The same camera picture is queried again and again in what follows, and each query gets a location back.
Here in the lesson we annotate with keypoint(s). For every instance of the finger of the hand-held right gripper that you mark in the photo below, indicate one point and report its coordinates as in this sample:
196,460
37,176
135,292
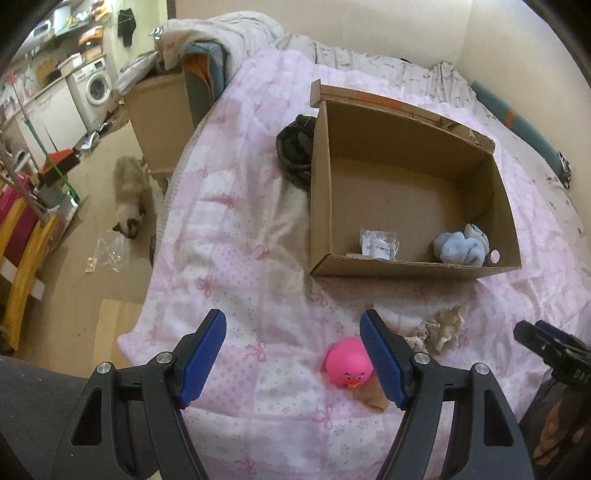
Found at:
538,339

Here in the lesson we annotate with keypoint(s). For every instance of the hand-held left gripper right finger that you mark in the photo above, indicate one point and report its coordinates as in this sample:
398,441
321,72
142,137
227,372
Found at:
383,362

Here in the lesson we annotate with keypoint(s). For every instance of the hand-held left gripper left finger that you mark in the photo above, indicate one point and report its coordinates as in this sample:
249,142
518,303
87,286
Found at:
203,360

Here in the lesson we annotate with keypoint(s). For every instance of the pink rubber duck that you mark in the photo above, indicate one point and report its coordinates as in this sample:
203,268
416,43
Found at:
348,362

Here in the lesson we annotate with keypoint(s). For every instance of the brown cardboard box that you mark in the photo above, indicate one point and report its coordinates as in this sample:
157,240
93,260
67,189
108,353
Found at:
392,194

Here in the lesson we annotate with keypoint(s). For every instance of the person's right hand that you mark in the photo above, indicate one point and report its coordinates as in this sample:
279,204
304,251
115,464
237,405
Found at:
558,424

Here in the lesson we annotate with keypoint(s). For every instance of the tan sock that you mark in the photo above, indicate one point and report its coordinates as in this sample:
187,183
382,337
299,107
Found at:
371,397

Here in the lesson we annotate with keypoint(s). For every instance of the cream fluffy cloth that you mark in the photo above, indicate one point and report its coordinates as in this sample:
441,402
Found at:
441,327

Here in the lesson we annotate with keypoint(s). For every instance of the flat cardboard sheet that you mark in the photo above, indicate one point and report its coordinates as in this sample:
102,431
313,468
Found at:
117,330

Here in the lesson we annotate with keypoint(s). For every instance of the small pink round cap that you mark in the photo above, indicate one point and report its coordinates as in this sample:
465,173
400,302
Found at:
495,255

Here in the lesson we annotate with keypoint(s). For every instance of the clear plastic packet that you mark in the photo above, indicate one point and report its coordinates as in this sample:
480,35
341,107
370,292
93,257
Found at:
379,244

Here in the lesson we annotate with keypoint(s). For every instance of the light blue plush toy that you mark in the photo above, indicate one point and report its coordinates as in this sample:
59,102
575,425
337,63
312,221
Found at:
461,247

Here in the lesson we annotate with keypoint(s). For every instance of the pink patchwork quilt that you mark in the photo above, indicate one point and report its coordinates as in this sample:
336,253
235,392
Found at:
231,240

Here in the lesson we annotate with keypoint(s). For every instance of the clear plastic bag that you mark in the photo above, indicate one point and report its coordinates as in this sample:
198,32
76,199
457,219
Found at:
108,251

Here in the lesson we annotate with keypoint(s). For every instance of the cream and brown cat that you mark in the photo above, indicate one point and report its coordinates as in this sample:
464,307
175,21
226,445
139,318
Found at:
129,194

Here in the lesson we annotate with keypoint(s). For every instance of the yellow rack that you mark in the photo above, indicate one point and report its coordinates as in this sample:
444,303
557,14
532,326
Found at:
25,263

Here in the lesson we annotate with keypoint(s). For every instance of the teal cushion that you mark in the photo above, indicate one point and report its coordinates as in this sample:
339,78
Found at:
521,122

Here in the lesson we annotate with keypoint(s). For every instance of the black cloth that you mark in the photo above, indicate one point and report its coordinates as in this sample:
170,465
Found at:
293,147

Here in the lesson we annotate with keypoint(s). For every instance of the beige bedside cabinet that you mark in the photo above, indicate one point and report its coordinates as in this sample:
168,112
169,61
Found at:
159,120

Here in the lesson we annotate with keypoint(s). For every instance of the green pole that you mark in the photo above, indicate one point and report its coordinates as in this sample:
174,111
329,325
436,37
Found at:
51,161

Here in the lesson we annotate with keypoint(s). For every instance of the white counter cabinet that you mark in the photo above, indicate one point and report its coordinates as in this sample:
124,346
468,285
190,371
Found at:
51,115

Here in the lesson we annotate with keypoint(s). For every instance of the white washing machine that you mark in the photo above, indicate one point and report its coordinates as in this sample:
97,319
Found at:
94,83

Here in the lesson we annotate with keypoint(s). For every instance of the white fluffy blanket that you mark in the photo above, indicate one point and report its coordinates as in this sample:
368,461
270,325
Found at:
231,37

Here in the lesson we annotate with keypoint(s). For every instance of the black hanging garment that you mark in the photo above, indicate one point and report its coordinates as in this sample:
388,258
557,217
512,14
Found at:
125,25

